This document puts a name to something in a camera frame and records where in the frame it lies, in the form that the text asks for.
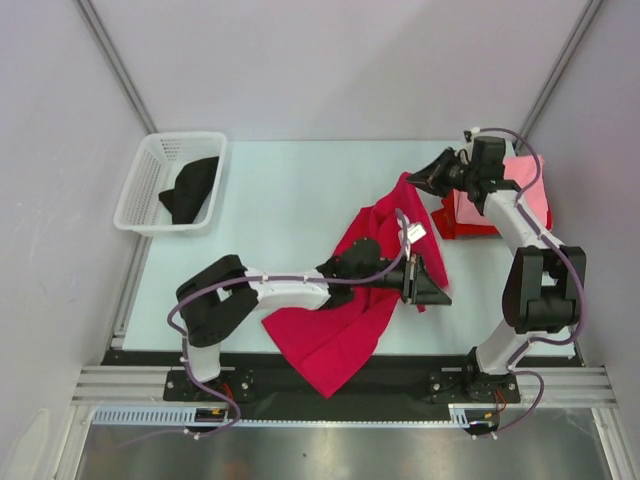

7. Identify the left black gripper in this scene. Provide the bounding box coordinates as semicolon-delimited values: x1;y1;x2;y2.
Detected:
351;253;450;308

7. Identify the magenta t shirt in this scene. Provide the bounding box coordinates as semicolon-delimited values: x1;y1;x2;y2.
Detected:
262;172;449;398

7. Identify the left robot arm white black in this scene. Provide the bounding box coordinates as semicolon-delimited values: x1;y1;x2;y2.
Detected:
168;238;451;400

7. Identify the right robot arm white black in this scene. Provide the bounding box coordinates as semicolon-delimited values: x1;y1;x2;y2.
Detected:
407;132;586;401

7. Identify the red folded t shirt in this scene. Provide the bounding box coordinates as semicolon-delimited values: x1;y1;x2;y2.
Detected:
430;187;554;242

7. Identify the pink folded t shirt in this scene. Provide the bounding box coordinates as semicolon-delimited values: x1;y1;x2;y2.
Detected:
453;155;552;229

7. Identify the black t shirt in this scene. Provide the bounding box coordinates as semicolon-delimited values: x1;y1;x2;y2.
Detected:
158;156;220;225

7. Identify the white plastic basket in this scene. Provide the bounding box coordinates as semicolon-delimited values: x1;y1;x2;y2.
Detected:
113;131;227;237

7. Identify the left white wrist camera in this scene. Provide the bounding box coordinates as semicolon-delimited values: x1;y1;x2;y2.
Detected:
399;223;427;259

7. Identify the aluminium frame rail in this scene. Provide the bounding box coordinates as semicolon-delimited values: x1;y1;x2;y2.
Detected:
71;366;617;408

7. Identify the right corner aluminium post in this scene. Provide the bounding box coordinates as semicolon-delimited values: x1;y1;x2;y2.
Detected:
518;0;607;140

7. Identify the corner aluminium post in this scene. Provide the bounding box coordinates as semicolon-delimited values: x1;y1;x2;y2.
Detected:
518;0;607;140
72;0;158;134

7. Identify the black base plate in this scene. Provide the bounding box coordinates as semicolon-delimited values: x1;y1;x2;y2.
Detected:
101;349;584;423

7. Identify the left corner aluminium post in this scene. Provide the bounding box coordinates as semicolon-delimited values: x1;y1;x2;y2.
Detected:
72;0;158;134

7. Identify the white slotted cable duct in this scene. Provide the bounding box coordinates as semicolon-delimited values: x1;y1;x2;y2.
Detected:
92;406;489;429

